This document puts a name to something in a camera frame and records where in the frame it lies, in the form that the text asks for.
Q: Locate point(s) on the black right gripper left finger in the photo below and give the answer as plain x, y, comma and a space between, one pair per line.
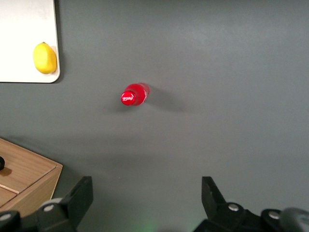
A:
77, 198

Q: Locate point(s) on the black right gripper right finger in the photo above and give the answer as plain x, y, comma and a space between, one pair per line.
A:
212, 200

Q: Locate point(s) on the wooden drawer cabinet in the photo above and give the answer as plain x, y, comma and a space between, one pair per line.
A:
41, 191

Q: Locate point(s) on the red cola bottle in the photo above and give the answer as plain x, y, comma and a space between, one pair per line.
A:
135, 95

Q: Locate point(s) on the yellow lemon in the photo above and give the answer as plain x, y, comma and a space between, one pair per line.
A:
45, 59

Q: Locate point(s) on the beige plastic tray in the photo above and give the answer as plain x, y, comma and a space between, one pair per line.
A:
24, 24

